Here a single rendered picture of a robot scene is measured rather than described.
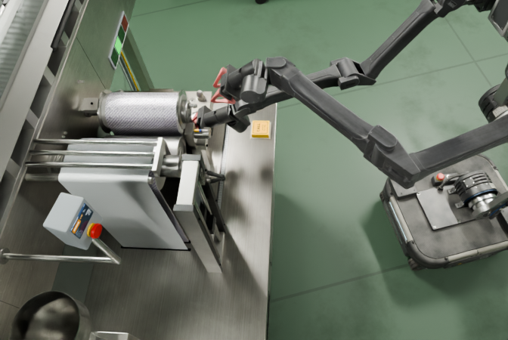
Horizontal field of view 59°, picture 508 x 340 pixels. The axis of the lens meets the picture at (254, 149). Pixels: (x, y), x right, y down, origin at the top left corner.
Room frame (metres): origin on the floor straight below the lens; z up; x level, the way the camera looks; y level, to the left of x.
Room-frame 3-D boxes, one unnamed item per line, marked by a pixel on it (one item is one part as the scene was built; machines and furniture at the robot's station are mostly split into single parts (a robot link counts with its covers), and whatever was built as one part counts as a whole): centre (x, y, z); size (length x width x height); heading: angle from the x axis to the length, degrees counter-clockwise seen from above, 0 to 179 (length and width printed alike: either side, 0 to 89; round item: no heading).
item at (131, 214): (0.59, 0.43, 1.17); 0.34 x 0.05 x 0.54; 80
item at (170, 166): (0.64, 0.24, 1.33); 0.06 x 0.06 x 0.06; 80
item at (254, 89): (0.82, -0.05, 1.44); 0.12 x 0.12 x 0.09; 77
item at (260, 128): (1.01, -0.04, 0.91); 0.07 x 0.07 x 0.02; 80
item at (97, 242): (0.36, 0.35, 1.51); 0.02 x 0.02 x 0.20
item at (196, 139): (0.85, 0.19, 1.05); 0.06 x 0.05 x 0.31; 80
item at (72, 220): (0.36, 0.35, 1.66); 0.07 x 0.07 x 0.10; 67
